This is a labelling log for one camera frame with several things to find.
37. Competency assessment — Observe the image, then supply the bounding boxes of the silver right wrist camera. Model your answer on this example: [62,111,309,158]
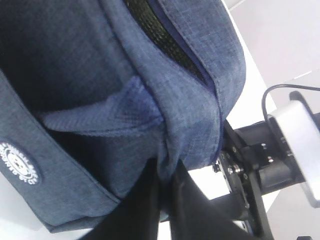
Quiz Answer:
[266,91,320,208]

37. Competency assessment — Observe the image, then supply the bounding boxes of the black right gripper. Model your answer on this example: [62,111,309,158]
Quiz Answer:
[212,121,305,240]

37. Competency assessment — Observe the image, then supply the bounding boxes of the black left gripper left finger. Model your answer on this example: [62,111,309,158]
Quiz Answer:
[81,159,160,240]

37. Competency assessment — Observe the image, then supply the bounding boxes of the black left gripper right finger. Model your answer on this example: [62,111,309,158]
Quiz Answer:
[169,161,256,240]

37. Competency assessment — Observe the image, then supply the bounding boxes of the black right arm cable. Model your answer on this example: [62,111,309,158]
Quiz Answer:
[261,84,320,121]

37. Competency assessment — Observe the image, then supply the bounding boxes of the dark navy lunch bag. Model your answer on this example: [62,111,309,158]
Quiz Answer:
[0,0,246,233]

